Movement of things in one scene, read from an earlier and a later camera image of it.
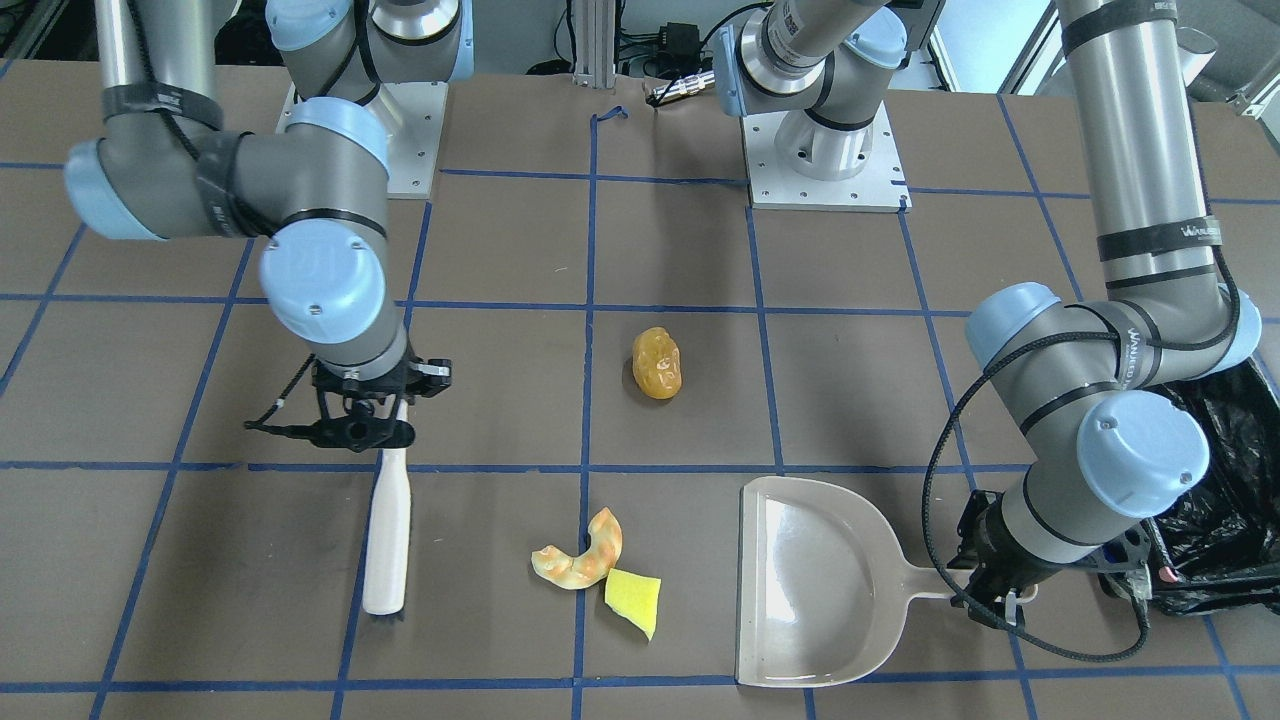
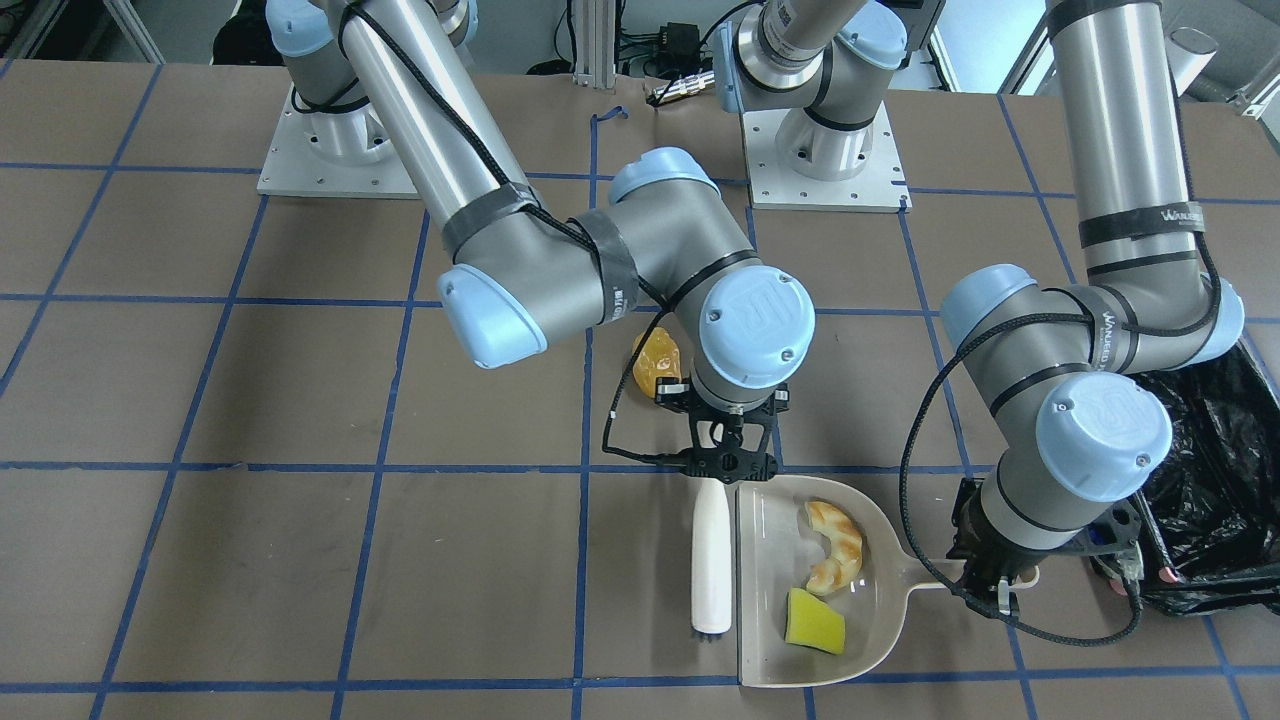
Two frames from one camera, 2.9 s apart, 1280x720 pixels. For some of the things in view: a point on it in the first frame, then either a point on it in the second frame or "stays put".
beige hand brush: x=387 y=554 → x=712 y=557
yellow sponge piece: x=634 y=597 → x=811 y=622
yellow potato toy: x=657 y=363 stays put
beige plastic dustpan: x=823 y=587 stays put
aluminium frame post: x=594 y=44 stays put
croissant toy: x=589 y=568 → x=845 y=548
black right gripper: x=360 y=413 → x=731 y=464
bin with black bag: x=1224 y=537 stays put
